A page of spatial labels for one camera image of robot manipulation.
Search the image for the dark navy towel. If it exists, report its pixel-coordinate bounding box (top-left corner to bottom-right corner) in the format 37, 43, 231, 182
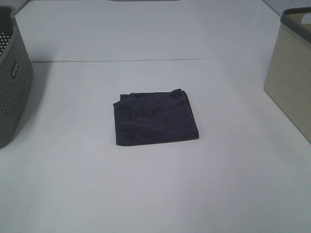
113, 89, 199, 146

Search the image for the beige basket with grey rim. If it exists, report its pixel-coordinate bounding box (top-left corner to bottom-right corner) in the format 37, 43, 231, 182
264, 7, 311, 133

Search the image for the grey perforated plastic basket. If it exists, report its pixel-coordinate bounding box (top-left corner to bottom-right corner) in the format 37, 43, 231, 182
0, 6, 33, 147

